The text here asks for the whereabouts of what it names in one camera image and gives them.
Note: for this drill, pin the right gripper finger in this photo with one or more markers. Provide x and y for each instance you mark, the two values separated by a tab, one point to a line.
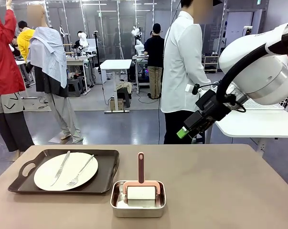
194	120
202	130

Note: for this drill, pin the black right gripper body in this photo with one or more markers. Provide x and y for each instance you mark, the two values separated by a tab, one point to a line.
217	109

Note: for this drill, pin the dark brown serving tray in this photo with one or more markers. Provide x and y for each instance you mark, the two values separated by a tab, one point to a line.
105	167

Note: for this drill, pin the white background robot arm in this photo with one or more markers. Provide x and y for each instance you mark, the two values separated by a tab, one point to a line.
84	41
137	40

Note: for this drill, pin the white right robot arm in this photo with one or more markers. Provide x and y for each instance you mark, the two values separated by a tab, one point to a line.
253	66

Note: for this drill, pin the person's right forearm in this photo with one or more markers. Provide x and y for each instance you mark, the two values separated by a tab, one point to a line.
198	80

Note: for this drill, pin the white table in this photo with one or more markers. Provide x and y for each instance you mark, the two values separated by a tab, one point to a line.
253	126

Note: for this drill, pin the low white shelf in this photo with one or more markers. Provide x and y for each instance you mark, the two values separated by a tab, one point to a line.
210	64

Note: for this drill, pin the person in white shirt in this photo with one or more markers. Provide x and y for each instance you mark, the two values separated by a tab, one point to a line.
179	59

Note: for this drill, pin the grey workbench with electronics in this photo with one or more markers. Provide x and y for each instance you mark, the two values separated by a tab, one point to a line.
140	71

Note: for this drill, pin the dark stool with beige cloth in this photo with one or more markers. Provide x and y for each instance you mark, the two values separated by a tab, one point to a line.
124	89

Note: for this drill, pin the person in black cap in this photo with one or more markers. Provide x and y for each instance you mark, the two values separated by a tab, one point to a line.
154	52

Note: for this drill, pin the cardboard box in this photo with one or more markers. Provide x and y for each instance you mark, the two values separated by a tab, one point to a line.
115	104

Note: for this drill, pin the pink lint roller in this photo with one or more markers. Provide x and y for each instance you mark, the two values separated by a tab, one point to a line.
141	193

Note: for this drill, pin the white standing desk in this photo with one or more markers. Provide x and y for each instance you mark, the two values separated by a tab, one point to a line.
116	64

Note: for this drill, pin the steel rectangular container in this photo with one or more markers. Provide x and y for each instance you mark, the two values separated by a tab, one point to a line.
136	212

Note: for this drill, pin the black tripod stand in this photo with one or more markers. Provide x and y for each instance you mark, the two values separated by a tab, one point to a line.
96	52

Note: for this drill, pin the silver fork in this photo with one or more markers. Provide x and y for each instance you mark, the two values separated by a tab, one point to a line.
84	167

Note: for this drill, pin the grey plastic stool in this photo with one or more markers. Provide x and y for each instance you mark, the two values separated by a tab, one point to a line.
75	86

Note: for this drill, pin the silver table knife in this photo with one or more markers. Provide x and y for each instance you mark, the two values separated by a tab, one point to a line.
60	168

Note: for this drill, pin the white round plate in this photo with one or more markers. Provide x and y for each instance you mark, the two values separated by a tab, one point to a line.
43	176

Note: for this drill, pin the person in yellow hoodie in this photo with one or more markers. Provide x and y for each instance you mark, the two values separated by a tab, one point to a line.
24	40

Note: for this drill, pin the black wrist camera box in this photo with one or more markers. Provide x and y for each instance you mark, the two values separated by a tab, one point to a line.
205	100

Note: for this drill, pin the white frame workbench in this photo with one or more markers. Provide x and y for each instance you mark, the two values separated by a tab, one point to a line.
79	59

